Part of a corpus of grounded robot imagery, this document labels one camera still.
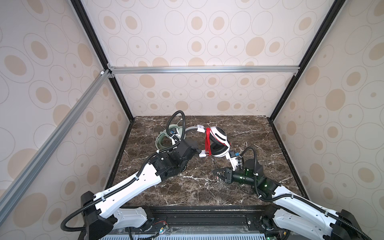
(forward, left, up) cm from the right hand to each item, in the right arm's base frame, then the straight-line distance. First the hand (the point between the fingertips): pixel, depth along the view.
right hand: (214, 173), depth 73 cm
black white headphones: (+6, -2, +14) cm, 15 cm away
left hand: (+11, +11, +12) cm, 19 cm away
